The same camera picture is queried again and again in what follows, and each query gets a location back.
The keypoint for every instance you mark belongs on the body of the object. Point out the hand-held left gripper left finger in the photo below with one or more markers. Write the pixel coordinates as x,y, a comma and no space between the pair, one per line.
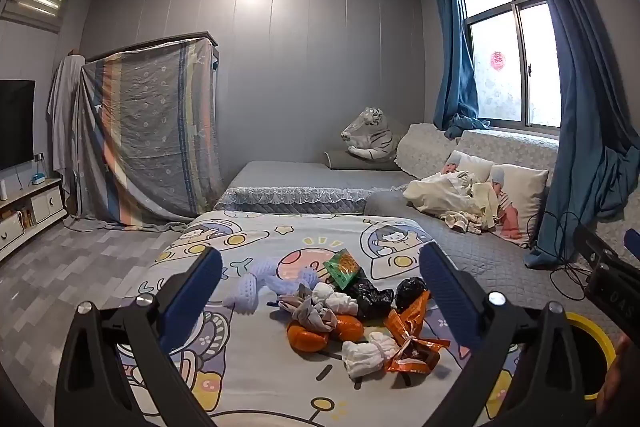
192,292

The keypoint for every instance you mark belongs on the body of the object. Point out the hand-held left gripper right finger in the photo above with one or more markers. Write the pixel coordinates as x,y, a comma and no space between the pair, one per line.
450,292

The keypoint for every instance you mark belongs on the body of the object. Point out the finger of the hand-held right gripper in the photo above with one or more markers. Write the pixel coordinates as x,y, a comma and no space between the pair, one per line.
597,247
633,240

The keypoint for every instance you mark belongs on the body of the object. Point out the black plastic bag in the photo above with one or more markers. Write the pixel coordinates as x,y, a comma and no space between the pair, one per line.
410,292
370,299

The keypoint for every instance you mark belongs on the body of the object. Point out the orange snack wrapper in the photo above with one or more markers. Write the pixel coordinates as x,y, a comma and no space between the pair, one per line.
415,354
412,312

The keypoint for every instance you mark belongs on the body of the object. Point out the large white diaper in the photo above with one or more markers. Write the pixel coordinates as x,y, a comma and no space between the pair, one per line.
367,354

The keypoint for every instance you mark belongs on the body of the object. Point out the mandarin orange peel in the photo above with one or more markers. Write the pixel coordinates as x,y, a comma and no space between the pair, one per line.
302,342
350,327

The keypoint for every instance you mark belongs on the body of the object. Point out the green snack packet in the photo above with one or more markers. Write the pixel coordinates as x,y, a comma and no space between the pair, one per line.
342,269

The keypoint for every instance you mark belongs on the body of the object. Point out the grey cloth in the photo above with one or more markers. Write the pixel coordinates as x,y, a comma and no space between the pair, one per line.
312,319

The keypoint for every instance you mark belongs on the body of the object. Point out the person's right hand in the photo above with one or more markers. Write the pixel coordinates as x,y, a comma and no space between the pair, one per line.
617,372

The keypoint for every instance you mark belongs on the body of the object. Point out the grey quilted sofa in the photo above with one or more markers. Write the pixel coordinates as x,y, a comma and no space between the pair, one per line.
500,257

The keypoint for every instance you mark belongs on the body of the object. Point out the white printed cushion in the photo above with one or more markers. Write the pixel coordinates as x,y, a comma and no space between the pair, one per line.
525,187
475,164

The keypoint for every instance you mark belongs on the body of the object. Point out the pile of cream clothes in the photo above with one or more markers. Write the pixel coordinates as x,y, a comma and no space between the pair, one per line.
440,197

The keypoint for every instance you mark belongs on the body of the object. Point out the cartoon printed blanket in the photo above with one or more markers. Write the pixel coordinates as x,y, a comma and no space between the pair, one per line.
260,382

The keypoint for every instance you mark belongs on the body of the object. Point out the blue curtain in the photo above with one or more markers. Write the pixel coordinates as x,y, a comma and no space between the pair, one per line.
585,107
452,57

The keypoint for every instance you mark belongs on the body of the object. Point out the grey bed with lace cover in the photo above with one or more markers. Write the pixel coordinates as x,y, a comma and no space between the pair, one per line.
300,177

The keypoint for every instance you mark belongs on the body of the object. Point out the striped grey sheet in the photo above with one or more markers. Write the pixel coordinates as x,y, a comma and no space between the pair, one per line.
145,132

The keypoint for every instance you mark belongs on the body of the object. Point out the white television cabinet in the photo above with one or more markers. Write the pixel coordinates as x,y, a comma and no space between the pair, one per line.
45,207

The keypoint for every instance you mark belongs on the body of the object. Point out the grey pillow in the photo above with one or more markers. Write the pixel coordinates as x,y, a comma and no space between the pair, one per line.
340,161

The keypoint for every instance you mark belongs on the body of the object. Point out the white tiger plush toy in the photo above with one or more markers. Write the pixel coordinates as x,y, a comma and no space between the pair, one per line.
372,137

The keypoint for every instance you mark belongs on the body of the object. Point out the small blue device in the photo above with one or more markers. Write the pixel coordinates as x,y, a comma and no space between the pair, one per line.
38,180

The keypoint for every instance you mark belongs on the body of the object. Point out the window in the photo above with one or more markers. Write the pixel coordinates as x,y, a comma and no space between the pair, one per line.
540,57

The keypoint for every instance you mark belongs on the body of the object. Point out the red window sticker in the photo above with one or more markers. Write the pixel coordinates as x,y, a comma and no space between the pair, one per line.
497,59

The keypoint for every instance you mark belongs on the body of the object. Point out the white bottle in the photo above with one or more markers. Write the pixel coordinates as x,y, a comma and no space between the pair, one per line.
3,190

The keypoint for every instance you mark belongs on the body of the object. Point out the white hanging cloth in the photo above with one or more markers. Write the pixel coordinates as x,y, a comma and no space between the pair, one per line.
62,117

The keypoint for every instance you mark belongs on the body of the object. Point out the black television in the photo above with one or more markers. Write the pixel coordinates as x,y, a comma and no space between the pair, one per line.
15,122

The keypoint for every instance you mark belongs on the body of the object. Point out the wardrobe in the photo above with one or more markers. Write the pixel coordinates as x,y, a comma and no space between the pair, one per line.
212,39

